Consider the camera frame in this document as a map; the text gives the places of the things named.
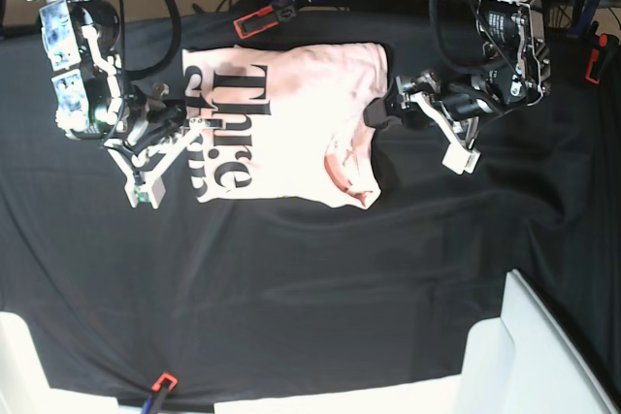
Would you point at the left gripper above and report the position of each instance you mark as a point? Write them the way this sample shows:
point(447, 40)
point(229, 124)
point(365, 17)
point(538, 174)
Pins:
point(458, 108)

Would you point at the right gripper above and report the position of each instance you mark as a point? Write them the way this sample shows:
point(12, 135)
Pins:
point(157, 130)

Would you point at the light pink T-shirt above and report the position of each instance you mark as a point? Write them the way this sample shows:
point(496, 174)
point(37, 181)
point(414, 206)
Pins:
point(290, 122)

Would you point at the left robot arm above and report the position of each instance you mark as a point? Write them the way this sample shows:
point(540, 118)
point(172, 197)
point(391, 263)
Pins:
point(513, 73)

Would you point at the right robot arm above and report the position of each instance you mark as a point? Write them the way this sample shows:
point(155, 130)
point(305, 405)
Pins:
point(98, 98)

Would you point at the red black clamp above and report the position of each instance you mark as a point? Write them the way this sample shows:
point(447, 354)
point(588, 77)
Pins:
point(264, 19)

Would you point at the red clamp at right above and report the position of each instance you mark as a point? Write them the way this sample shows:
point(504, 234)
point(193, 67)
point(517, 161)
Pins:
point(599, 52)

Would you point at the red clamp at front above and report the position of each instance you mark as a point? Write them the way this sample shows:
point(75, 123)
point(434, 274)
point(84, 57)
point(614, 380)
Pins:
point(165, 382)

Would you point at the white bin at right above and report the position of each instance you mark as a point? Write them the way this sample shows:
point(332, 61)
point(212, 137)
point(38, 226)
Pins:
point(524, 362)

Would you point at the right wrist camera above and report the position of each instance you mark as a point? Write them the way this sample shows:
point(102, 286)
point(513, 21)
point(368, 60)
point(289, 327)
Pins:
point(148, 193)

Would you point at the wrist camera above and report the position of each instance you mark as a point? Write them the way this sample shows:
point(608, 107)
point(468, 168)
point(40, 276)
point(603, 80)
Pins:
point(460, 160)
point(148, 193)

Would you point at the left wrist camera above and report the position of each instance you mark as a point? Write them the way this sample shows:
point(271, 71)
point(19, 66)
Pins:
point(460, 160)

